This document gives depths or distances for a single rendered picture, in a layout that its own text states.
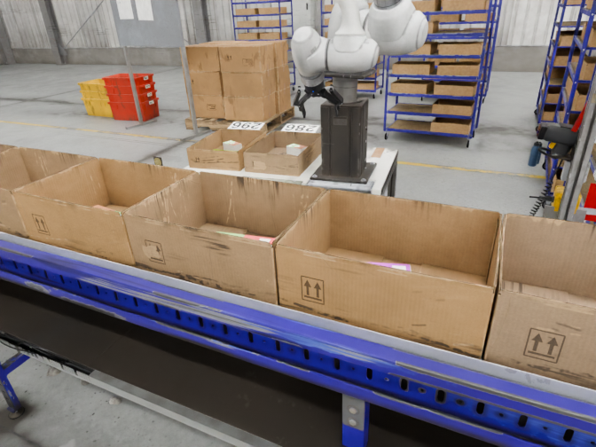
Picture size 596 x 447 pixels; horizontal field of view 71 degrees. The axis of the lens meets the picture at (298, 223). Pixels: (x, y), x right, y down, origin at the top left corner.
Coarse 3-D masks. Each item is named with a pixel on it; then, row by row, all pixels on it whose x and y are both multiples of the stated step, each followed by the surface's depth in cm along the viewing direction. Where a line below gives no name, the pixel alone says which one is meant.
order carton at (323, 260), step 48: (336, 192) 103; (288, 240) 86; (336, 240) 109; (384, 240) 103; (432, 240) 98; (480, 240) 93; (288, 288) 84; (336, 288) 79; (384, 288) 74; (432, 288) 70; (480, 288) 67; (432, 336) 74; (480, 336) 70
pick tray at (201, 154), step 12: (216, 132) 236; (228, 132) 239; (240, 132) 237; (252, 132) 235; (264, 132) 230; (204, 144) 224; (216, 144) 237; (252, 144) 215; (192, 156) 209; (204, 156) 206; (216, 156) 204; (228, 156) 203; (240, 156) 204; (192, 168) 212; (204, 168) 210; (216, 168) 208; (228, 168) 206; (240, 168) 205
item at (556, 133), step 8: (544, 128) 131; (552, 128) 130; (560, 128) 130; (568, 128) 129; (544, 136) 132; (552, 136) 131; (560, 136) 130; (568, 136) 129; (576, 136) 128; (552, 144) 134; (560, 144) 132; (568, 144) 130; (552, 152) 135; (560, 152) 133; (568, 152) 133; (568, 160) 133
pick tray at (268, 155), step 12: (276, 132) 230; (288, 132) 228; (300, 132) 226; (264, 144) 221; (276, 144) 233; (288, 144) 231; (300, 144) 229; (312, 144) 207; (252, 156) 198; (264, 156) 196; (276, 156) 194; (288, 156) 192; (300, 156) 193; (312, 156) 210; (252, 168) 201; (264, 168) 199; (276, 168) 197; (288, 168) 195; (300, 168) 195
